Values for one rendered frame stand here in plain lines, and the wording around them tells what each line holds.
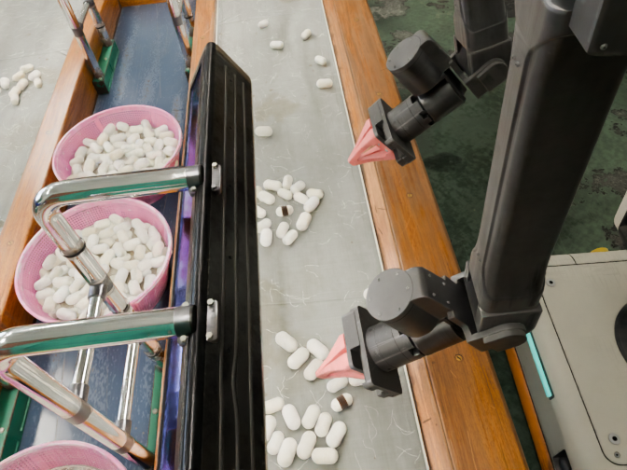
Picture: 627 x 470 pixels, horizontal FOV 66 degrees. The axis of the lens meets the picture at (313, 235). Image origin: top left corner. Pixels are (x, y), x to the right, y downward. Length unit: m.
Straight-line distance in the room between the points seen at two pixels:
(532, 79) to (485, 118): 2.01
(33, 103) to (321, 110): 0.70
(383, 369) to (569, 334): 0.85
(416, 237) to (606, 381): 0.69
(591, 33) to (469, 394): 0.55
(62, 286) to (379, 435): 0.58
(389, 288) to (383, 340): 0.09
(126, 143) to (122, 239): 0.27
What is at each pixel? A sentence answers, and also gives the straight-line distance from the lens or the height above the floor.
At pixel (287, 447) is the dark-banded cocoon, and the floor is 0.76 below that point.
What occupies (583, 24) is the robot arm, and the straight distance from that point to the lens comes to 0.26.
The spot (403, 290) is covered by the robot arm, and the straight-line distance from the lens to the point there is 0.49.
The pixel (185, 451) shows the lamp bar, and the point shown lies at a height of 1.11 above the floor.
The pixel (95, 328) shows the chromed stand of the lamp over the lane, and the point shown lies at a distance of 0.39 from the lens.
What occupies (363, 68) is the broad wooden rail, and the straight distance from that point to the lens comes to 1.19.
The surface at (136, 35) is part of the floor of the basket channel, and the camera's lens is 1.65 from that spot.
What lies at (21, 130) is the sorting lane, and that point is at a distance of 1.31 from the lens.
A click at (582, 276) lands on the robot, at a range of 1.50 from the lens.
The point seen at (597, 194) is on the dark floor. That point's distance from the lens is 2.13.
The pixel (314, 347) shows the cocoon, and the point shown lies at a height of 0.76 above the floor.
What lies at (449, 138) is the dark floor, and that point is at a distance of 2.19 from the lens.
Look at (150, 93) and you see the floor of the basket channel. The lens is 1.39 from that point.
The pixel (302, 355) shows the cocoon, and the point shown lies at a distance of 0.73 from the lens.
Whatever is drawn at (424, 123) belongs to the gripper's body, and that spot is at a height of 0.94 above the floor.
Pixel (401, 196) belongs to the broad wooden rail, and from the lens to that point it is 0.90.
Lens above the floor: 1.43
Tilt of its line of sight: 53 degrees down
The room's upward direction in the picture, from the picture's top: 6 degrees counter-clockwise
